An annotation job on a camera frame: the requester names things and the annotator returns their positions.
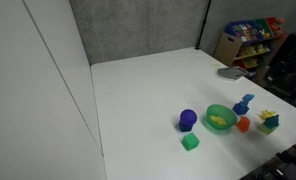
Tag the teal green fish toy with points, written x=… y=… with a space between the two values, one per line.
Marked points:
x=271 y=122

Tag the dark blue block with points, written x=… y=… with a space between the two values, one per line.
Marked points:
x=184 y=127

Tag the yellow toy in bowl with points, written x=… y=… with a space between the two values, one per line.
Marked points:
x=218 y=120

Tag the green plastic bowl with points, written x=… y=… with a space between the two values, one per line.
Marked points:
x=221 y=111

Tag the wooden toy shelf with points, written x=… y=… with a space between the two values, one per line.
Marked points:
x=228 y=48

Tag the royal blue block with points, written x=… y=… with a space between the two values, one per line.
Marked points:
x=239 y=109

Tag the light blue toy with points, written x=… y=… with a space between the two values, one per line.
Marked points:
x=247 y=98

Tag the orange toy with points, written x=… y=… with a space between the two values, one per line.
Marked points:
x=243 y=124

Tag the yellow star toy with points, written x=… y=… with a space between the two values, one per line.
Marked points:
x=266 y=114

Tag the lime green block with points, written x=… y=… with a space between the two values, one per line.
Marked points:
x=265 y=129

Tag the grey flat tray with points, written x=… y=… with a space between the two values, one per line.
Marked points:
x=230 y=73

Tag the black vertical pole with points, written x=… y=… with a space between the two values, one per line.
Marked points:
x=203 y=25

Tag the blue storage bin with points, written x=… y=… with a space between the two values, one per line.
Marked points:
x=243 y=30

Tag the red storage bin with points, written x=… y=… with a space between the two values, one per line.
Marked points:
x=274 y=24

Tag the black office chair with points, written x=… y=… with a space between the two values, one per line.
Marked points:
x=293 y=73

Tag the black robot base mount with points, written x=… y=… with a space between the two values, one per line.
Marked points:
x=284 y=163

